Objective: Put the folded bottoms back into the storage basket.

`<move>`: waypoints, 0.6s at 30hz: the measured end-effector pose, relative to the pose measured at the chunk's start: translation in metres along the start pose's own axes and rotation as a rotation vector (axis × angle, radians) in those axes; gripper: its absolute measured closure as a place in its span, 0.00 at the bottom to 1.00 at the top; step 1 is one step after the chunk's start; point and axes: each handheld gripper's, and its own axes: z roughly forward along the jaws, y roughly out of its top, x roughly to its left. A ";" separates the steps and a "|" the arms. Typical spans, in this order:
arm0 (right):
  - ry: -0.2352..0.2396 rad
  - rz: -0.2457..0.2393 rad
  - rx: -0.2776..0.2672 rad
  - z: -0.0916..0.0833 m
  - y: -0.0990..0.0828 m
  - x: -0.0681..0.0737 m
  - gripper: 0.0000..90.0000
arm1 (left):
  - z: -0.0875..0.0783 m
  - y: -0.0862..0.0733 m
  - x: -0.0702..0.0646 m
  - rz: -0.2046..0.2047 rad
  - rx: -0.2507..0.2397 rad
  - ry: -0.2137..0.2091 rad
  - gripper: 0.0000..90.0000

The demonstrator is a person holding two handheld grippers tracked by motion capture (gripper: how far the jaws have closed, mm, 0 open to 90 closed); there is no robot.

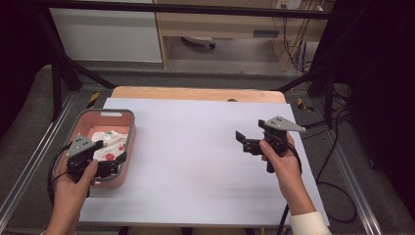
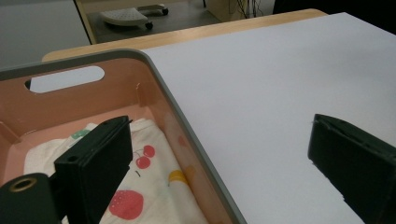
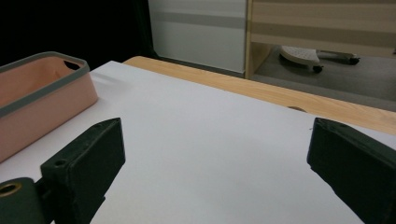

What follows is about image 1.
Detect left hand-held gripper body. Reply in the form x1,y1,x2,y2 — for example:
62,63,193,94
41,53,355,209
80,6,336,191
66,133,120,184

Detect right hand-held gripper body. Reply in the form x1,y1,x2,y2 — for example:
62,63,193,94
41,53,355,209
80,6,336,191
242,116,307,174

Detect person's right hand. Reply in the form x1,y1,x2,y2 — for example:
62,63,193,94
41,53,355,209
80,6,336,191
258,131,303,199

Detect person's left hand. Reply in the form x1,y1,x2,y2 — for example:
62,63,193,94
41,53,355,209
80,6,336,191
53,159,99,210

